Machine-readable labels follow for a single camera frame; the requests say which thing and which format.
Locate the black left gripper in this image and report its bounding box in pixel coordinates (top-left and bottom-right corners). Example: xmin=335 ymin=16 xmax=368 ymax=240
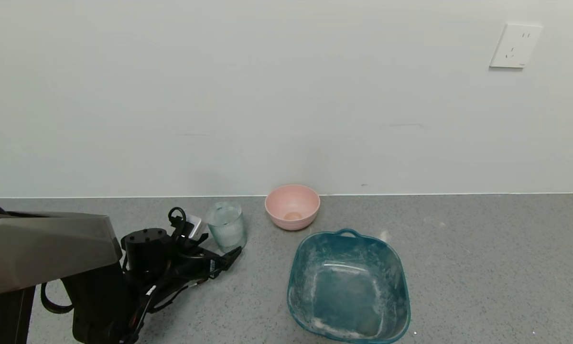
xmin=174 ymin=246 xmax=243 ymax=280

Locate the ribbed clear glass cup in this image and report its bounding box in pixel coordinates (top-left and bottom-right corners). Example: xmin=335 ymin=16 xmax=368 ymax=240
xmin=206 ymin=201 xmax=248 ymax=254

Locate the pink bowl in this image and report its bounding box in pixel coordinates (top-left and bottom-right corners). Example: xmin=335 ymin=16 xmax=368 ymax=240
xmin=265 ymin=184 xmax=321 ymax=231

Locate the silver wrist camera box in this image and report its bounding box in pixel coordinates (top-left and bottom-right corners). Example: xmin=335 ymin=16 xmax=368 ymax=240
xmin=184 ymin=215 xmax=204 ymax=240

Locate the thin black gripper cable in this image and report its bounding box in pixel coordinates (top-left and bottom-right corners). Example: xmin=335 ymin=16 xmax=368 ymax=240
xmin=121 ymin=207 xmax=222 ymax=343

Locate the teal plastic basin with handle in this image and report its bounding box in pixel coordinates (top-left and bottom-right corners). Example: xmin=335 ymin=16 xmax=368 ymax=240
xmin=287 ymin=229 xmax=411 ymax=344

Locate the white wall socket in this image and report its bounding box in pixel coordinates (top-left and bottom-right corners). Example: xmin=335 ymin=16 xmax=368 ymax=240
xmin=489 ymin=23 xmax=543 ymax=69

